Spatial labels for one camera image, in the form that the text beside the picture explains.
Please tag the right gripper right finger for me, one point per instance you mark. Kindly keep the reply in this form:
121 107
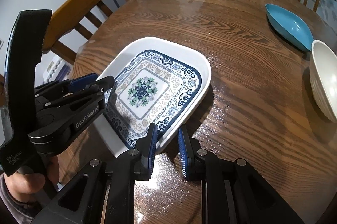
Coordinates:
188 146

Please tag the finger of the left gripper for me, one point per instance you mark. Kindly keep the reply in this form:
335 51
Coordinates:
81 82
95 91

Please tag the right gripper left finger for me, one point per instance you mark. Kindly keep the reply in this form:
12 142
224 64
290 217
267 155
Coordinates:
143 167

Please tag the blue patterned square plate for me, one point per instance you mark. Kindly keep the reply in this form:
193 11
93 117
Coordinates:
156 81

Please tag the blue square dish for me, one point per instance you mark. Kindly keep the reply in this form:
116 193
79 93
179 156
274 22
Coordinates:
290 26

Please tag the cream ribbed bowl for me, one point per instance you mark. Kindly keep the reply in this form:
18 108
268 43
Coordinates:
323 78

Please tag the person's left hand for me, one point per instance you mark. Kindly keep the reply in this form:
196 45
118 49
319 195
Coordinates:
22 187

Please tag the white box on floor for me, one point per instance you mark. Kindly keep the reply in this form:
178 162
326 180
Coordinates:
58 70

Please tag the left wooden chair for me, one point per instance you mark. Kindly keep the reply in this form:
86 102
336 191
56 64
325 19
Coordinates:
66 19

